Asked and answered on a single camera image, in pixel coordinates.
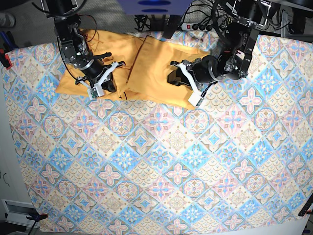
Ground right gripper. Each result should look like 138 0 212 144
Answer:
75 60 126 100

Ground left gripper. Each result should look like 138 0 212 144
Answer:
167 57 218 107

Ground orange T-shirt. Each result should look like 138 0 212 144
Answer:
54 28 211 110

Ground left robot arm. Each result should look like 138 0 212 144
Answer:
167 0 280 107

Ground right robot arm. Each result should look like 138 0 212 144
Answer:
31 0 125 100

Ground white power strip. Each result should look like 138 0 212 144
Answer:
180 22 229 31

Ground black table clamp top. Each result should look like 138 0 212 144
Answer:
162 15 181 39

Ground white blue logo panel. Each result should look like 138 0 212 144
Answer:
118 0 191 15

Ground patterned blue tablecloth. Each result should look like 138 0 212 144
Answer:
0 36 313 235

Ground orange-tipped clamp bottom left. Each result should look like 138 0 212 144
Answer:
26 213 48 222

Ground white vent box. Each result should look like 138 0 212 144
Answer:
1 199 37 228

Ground black clamp bottom right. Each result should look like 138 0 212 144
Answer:
298 201 313 217

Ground tangled black cables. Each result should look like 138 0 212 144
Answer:
134 0 235 34

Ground red-handled clamp left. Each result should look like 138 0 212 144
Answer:
0 48 12 70

